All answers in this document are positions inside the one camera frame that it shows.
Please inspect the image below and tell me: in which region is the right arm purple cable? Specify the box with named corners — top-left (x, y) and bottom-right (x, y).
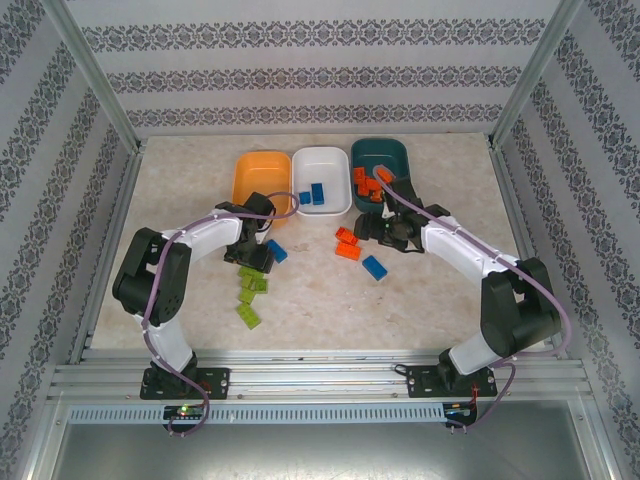
top-left (372, 164), bottom-right (574, 436)

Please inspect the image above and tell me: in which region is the dark teal plastic container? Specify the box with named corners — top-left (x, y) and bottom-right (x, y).
top-left (349, 137), bottom-right (411, 215)

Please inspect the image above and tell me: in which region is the grey metal base panel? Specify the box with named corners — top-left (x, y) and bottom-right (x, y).
top-left (49, 399), bottom-right (616, 480)

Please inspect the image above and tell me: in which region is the long aluminium base rail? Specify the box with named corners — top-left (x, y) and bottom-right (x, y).
top-left (49, 347), bottom-right (591, 401)

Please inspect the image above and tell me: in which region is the white slotted cable duct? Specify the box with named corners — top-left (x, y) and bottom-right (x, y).
top-left (67, 402), bottom-right (446, 426)

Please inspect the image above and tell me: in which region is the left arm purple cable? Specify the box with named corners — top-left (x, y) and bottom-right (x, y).
top-left (142, 192), bottom-right (301, 439)

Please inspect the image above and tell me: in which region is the white plastic container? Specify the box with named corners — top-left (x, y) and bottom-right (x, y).
top-left (291, 145), bottom-right (352, 217)

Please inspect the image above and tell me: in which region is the orange plastic container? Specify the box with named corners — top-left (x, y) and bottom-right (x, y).
top-left (232, 150), bottom-right (294, 229)

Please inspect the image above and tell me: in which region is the aluminium frame post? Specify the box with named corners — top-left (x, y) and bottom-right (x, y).
top-left (38, 0), bottom-right (144, 151)
top-left (487, 0), bottom-right (586, 146)

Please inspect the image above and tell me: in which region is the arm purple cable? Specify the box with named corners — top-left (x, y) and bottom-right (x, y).
top-left (142, 192), bottom-right (301, 439)
top-left (372, 164), bottom-right (574, 436)

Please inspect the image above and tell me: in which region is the aluminium side rail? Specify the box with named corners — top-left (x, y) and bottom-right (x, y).
top-left (67, 142), bottom-right (146, 364)
top-left (487, 137), bottom-right (571, 361)

